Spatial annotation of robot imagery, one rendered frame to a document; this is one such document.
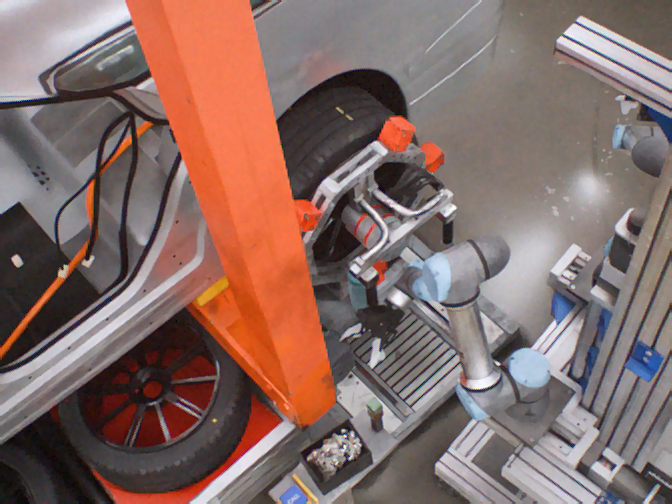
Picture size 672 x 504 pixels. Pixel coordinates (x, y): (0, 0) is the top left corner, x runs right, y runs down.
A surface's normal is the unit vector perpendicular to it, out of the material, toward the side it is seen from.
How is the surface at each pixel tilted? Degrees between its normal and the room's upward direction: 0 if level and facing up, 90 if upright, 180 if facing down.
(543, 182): 0
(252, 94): 90
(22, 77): 48
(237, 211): 90
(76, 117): 6
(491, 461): 0
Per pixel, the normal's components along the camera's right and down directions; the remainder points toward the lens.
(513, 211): -0.09, -0.52
